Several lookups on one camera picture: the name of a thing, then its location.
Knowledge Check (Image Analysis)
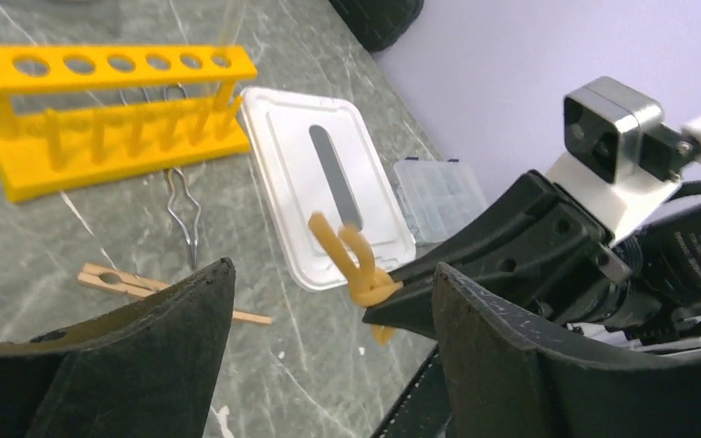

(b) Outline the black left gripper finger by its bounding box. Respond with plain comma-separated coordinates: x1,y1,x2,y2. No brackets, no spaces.
0,258,235,437

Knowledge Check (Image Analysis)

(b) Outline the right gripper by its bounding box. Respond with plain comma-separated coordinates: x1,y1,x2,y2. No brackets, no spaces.
362,171,701,437

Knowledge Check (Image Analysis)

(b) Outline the yellow rubber tubing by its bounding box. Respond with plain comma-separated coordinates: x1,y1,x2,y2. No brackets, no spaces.
307,211,405,347

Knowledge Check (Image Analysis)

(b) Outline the wooden test tube clamp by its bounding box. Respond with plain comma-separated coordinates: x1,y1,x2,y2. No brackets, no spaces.
76,263,273,326

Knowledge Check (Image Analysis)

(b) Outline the metal wire tube holder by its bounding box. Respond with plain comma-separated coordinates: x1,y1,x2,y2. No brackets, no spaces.
164,167,203,270

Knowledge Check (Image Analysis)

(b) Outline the yellow test tube rack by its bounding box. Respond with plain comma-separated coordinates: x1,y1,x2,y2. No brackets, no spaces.
0,45,257,203

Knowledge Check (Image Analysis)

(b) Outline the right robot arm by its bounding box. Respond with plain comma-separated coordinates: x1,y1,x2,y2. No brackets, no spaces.
364,172,701,437

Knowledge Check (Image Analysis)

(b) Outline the clear plastic box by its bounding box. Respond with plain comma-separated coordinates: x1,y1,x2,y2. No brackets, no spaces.
393,157,487,244

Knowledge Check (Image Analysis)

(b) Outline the white bin lid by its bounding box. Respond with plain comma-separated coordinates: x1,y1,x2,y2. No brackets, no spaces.
240,87,416,291

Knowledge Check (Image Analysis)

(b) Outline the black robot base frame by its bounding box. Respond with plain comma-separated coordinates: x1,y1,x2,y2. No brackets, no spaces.
371,346,457,438

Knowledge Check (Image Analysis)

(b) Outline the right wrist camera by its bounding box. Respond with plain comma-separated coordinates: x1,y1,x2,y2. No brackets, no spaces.
545,77,701,245

